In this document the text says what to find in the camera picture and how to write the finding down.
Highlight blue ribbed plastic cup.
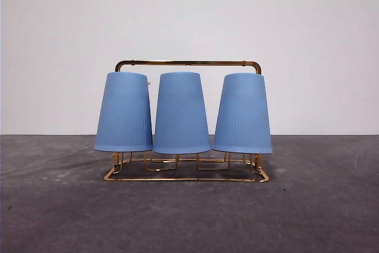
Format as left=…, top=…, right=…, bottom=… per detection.
left=152, top=72, right=211, bottom=155
left=94, top=71, right=155, bottom=152
left=212, top=72, right=274, bottom=155

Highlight gold wire cup holder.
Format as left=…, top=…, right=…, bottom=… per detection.
left=103, top=59, right=271, bottom=183

